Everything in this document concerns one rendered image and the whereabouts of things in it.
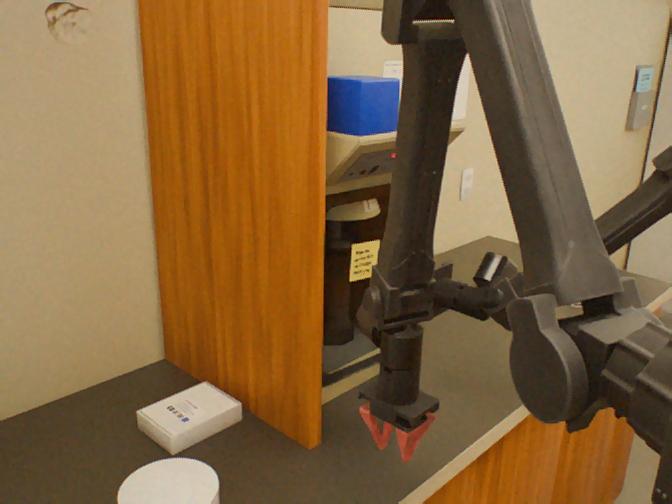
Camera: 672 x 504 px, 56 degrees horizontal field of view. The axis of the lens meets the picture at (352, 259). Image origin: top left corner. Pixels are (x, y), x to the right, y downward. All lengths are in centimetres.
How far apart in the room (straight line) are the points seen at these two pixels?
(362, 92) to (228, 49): 25
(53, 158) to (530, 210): 101
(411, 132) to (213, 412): 75
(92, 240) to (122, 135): 23
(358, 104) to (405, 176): 34
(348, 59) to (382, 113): 14
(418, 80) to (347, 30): 50
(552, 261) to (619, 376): 10
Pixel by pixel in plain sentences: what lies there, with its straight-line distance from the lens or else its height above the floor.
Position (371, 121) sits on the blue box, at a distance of 108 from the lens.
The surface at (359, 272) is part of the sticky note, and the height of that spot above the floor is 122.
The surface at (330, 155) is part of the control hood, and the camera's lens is 110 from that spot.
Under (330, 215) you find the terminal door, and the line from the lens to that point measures 118.
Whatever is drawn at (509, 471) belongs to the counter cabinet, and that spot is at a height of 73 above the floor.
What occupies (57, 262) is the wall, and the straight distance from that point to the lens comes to 140.
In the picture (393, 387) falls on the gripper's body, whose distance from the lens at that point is 88.
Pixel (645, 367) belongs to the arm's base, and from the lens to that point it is 46.
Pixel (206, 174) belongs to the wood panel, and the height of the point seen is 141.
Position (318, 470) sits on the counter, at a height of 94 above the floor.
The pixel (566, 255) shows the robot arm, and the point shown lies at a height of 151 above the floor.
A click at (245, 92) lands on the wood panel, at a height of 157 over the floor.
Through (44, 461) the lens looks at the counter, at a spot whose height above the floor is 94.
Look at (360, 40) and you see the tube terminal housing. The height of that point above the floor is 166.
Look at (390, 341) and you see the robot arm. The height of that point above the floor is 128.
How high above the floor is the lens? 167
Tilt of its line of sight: 20 degrees down
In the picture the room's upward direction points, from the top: 2 degrees clockwise
